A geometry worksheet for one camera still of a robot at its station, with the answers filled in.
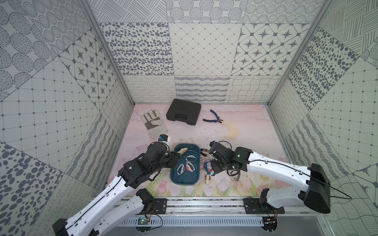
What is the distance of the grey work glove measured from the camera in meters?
1.06

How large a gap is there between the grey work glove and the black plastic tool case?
7 centimetres

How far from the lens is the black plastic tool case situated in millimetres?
1082

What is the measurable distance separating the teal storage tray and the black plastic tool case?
0.65 feet

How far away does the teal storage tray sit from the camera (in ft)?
2.70

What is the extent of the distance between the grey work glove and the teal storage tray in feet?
0.72
